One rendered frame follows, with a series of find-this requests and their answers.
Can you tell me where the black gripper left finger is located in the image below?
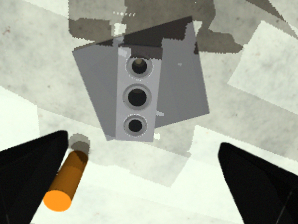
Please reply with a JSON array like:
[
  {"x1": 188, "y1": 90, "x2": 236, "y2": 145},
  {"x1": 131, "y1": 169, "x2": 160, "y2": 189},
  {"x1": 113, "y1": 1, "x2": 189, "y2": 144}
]
[{"x1": 0, "y1": 130, "x2": 69, "y2": 224}]

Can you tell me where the orange cylinder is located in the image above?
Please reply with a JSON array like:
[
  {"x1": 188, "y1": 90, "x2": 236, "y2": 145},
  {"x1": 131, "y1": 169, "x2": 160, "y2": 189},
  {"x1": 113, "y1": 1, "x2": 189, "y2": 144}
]
[{"x1": 44, "y1": 151, "x2": 89, "y2": 212}]

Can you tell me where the grey flat base slab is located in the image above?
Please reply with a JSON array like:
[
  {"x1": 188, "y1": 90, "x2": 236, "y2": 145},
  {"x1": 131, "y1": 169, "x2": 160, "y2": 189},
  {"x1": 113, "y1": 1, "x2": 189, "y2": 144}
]
[{"x1": 72, "y1": 15, "x2": 210, "y2": 141}]

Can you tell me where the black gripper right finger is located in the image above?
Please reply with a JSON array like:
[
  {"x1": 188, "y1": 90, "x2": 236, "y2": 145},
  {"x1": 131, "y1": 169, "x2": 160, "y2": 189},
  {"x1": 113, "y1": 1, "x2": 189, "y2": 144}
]
[{"x1": 217, "y1": 142, "x2": 298, "y2": 224}]

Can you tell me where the grey plate with holes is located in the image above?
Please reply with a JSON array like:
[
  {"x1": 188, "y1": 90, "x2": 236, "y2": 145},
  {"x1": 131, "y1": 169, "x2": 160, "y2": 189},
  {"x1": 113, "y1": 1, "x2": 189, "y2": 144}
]
[{"x1": 115, "y1": 43, "x2": 163, "y2": 142}]

